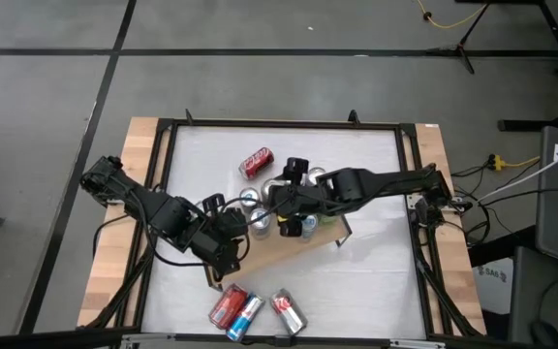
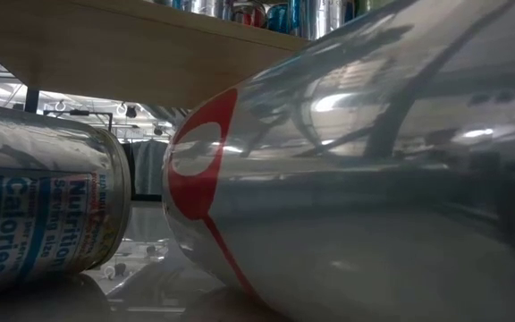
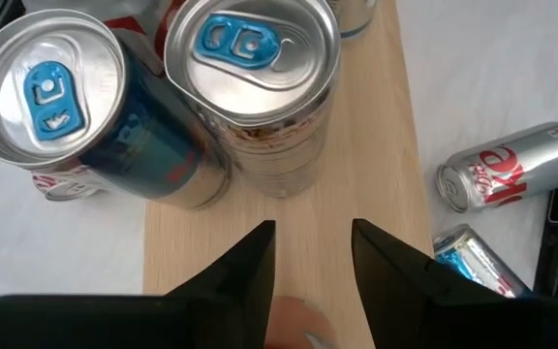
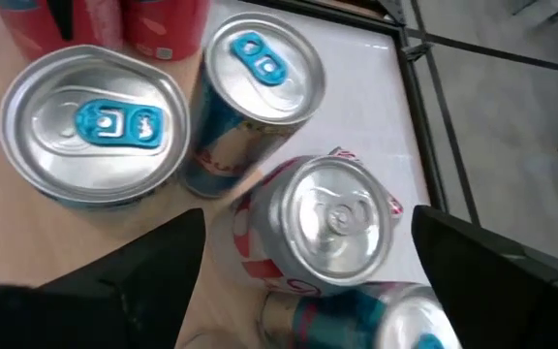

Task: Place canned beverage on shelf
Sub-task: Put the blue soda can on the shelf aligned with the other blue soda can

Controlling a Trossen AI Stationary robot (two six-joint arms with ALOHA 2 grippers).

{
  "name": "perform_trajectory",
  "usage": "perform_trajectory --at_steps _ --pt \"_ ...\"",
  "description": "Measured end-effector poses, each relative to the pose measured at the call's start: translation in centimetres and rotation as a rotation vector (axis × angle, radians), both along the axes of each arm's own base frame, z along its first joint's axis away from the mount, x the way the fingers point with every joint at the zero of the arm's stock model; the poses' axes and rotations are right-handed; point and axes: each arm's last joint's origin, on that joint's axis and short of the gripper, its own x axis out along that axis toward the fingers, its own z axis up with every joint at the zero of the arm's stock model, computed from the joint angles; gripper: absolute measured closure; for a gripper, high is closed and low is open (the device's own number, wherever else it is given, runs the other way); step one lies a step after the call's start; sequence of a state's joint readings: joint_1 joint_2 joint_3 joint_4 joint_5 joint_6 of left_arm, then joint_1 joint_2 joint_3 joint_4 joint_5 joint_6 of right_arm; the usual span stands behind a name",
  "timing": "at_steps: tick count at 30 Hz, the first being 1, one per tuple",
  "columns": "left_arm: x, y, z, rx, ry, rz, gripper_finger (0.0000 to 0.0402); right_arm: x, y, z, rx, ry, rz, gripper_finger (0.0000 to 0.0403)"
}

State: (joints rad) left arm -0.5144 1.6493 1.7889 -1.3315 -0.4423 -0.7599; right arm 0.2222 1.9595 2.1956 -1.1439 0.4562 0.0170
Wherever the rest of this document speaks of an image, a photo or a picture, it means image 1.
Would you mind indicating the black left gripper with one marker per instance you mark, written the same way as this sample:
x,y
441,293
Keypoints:
x,y
223,235

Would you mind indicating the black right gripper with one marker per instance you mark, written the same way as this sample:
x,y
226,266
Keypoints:
x,y
291,201

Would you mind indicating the silver can red mark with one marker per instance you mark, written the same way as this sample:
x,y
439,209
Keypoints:
x,y
269,186

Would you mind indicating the Spindrift pink lemonade can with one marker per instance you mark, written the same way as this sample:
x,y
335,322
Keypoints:
x,y
315,174

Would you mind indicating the light blue Red Bull can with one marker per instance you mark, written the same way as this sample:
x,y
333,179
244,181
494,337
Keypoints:
x,y
259,220

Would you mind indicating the green Sanzo can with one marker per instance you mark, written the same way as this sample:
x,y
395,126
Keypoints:
x,y
328,220

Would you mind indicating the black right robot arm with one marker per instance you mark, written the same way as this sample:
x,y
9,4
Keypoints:
x,y
381,183

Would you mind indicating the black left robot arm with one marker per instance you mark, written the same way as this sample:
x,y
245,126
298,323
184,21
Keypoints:
x,y
163,215

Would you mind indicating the light wooden shelf board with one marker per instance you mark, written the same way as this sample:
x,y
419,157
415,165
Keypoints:
x,y
279,252

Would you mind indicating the yellow tape tag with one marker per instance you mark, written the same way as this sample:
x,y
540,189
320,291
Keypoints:
x,y
283,219

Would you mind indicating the dented red Coca-Cola can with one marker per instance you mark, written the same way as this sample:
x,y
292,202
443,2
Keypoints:
x,y
256,162

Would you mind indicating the red can pale label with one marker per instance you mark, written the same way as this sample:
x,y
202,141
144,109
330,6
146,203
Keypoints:
x,y
228,305

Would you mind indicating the blue silver Red Bull can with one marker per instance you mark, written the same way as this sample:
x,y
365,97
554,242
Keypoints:
x,y
245,317

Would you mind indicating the silver Diet Coke can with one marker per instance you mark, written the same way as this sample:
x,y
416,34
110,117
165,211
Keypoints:
x,y
288,311

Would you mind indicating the silver aluminium extrusion bar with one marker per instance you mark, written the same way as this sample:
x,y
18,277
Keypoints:
x,y
417,343
148,336

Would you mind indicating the white printed box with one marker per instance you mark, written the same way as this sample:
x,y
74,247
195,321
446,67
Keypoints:
x,y
494,291

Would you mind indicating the black tripod stand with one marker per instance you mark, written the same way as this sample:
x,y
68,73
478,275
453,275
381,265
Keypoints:
x,y
459,48

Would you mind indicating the black frame strut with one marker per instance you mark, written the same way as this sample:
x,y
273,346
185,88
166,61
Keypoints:
x,y
124,288
446,298

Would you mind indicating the black desk frame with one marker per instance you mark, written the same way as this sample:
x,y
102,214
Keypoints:
x,y
552,29

